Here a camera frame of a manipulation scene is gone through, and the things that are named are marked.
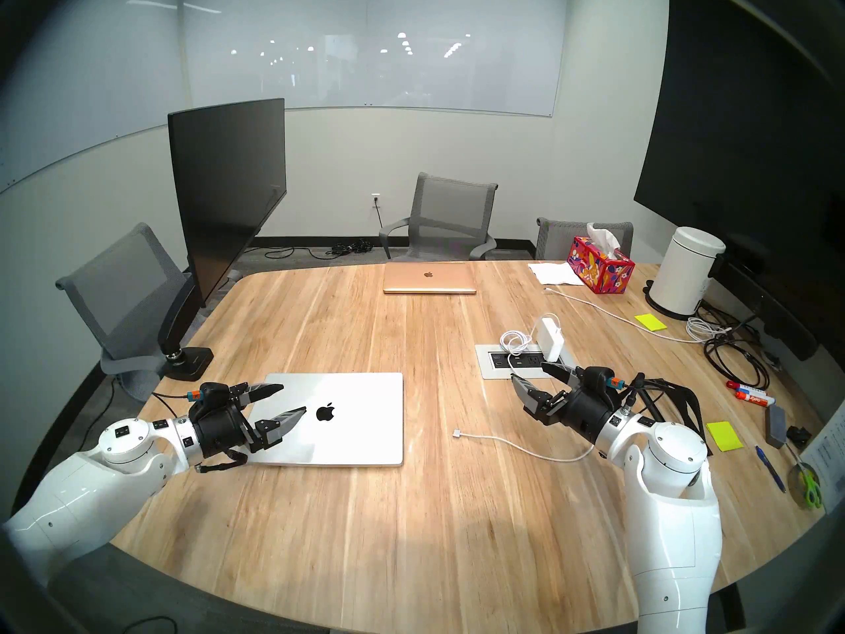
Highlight white power adapter brick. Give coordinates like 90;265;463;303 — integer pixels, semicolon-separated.
533;317;563;364

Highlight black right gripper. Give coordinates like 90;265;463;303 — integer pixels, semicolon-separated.
510;363;625;442

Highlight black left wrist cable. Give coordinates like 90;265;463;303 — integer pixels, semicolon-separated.
152;388;202;417

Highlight black coiled cable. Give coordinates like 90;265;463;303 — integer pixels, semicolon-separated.
703;302;772;390

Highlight black floor cable bundle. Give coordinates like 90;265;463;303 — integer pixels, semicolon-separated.
248;240;384;260

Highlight black monitor stand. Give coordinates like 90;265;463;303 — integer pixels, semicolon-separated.
158;273;215;382

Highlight grey whiteboard eraser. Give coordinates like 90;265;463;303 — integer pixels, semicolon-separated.
766;405;790;450

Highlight silver MacBook laptop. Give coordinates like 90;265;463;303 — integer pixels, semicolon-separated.
248;372;405;468

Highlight white cylindrical bin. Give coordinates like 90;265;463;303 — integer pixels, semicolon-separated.
644;227;727;320

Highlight colourful floral tissue box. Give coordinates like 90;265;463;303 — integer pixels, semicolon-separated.
569;223;636;295

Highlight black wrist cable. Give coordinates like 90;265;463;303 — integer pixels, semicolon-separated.
609;373;667;422
152;388;202;417

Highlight glass wall panel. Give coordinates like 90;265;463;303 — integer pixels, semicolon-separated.
0;0;192;191

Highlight long white coiled cable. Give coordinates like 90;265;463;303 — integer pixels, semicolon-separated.
545;288;733;344

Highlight white MacBook charging cable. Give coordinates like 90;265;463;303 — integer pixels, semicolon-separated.
452;312;598;463

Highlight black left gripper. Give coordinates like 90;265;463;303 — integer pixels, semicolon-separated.
191;383;308;464

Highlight blue pen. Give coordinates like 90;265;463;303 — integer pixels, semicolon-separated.
755;445;788;493

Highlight grey mesh office chair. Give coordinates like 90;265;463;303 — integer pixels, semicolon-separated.
55;223;199;402
379;172;499;262
535;217;634;262

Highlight green handled scissors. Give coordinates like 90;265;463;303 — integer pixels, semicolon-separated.
792;451;825;509

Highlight gold MacBook laptop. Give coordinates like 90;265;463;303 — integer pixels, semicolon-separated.
383;263;477;295

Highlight large glass whiteboard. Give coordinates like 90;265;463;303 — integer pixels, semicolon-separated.
182;0;570;117

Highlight white paper napkin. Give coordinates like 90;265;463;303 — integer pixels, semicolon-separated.
528;262;585;286

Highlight table power outlet box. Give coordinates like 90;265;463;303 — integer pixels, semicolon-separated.
475;342;582;380

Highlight black curved desktop monitor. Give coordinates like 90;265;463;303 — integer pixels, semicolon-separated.
168;98;288;308

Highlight large black wall television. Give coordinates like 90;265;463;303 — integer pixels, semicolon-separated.
634;0;845;349

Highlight white printed paper sheet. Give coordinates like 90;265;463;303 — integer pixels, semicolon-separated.
802;402;845;514

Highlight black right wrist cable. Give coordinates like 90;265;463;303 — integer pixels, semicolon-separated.
609;373;667;422

